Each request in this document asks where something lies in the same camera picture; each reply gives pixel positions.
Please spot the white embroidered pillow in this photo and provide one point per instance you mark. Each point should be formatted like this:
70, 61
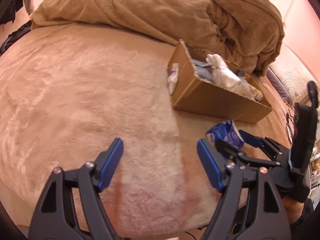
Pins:
292, 74

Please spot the capybara tissue pack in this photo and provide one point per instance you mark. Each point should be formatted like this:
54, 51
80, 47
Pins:
257, 94

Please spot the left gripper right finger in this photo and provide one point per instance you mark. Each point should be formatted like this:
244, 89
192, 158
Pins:
264, 216

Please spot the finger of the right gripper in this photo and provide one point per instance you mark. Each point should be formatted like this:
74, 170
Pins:
239, 157
273, 149

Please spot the right hand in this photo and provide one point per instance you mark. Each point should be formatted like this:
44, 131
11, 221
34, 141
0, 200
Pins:
293, 209

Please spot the blue plastic packet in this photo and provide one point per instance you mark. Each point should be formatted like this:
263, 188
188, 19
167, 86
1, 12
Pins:
226, 131

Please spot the clear plastic snack bag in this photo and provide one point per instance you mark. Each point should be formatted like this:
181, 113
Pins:
173, 78

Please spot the purple grey pillow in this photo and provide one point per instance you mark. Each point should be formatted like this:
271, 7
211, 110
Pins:
279, 87

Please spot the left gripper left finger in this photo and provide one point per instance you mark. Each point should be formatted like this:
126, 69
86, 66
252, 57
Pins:
55, 216

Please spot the grey knit gloves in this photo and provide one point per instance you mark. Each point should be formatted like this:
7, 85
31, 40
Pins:
241, 73

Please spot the pink fleece bed sheet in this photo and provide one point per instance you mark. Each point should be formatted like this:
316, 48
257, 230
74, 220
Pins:
66, 92

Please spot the brown plush duvet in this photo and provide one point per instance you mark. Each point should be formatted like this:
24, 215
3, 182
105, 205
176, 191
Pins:
247, 34

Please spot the white sock roll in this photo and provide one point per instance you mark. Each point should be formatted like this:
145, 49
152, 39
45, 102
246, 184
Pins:
225, 78

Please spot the black bag on floor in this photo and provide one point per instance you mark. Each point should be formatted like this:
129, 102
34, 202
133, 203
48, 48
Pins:
15, 36

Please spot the grey dotted glove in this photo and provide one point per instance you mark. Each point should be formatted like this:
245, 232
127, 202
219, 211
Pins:
203, 70

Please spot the cardboard box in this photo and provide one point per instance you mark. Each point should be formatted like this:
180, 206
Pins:
197, 95

